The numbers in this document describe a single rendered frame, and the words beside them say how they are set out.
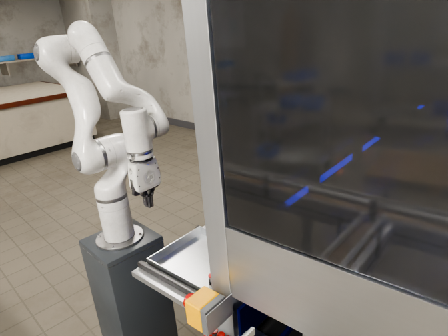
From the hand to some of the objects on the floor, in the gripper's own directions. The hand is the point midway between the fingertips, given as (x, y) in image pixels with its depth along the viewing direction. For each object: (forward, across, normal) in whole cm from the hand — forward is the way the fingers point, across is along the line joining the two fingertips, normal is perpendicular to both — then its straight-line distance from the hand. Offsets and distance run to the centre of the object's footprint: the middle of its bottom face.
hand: (148, 201), depth 126 cm
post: (+110, +10, +43) cm, 118 cm away
